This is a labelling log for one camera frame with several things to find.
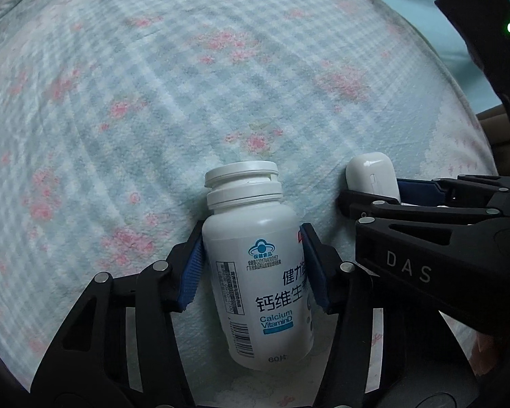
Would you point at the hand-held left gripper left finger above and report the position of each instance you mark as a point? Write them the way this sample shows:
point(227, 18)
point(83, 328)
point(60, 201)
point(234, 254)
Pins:
point(192, 274)

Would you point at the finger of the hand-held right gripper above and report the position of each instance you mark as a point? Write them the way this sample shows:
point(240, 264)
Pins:
point(378, 210)
point(416, 190)

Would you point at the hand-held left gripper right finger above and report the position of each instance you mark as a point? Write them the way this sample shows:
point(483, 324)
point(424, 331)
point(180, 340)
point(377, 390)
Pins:
point(316, 272)

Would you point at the white earbuds case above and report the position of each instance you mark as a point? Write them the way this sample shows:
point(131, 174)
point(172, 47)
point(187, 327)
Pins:
point(372, 174)

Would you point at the white pill bottle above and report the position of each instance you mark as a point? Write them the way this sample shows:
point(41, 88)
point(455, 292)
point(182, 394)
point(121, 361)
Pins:
point(255, 238)

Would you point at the checked floral printed blanket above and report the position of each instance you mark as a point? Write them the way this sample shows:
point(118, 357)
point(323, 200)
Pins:
point(153, 93)

